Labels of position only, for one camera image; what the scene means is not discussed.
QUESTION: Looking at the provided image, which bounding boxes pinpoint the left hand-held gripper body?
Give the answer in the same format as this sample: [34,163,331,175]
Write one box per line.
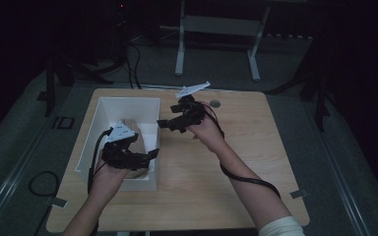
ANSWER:
[100,119,151,172]

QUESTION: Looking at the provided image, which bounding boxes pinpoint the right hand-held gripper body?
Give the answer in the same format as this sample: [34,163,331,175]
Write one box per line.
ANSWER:
[170,81,212,134]

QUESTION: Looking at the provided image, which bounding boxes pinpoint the white box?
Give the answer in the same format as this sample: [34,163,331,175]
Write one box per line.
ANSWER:
[74,96,161,193]

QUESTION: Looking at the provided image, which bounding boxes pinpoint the person's right hand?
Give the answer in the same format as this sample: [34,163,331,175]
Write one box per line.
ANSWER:
[186,101,226,154]

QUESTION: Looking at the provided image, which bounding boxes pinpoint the person's left hand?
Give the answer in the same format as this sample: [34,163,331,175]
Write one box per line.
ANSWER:
[89,162,131,202]

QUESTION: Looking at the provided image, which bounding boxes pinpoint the grey tape piece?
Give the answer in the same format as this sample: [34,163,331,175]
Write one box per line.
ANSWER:
[50,197,69,209]
[289,189,309,200]

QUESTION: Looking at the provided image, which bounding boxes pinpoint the black tripod stand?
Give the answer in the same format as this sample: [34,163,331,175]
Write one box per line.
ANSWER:
[35,57,114,118]

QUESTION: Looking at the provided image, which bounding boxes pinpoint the black stand legs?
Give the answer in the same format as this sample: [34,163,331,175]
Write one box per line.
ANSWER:
[265,42,332,133]

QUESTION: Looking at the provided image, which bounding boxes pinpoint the white sleeve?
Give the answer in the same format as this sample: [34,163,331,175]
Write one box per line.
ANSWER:
[257,214,307,236]

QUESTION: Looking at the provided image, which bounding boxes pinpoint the left hand-held gripper cable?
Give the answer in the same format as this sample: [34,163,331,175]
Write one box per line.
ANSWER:
[87,127,114,195]

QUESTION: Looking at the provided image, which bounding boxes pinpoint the hand-held gripper cable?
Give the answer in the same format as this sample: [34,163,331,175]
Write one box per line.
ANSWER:
[87,127,114,195]
[202,103,283,200]

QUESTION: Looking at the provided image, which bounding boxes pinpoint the black hanging cables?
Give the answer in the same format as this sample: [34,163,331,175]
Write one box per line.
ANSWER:
[121,19,143,90]

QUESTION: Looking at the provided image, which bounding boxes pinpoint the black looped floor cable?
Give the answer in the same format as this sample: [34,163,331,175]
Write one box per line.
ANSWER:
[28,170,61,236]

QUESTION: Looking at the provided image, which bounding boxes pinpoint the right hand-held gripper cable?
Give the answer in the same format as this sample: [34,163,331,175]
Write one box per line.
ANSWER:
[202,103,283,200]

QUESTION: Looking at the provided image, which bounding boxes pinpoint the white metal stand frame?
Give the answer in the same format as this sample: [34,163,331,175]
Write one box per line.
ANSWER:
[174,0,272,83]

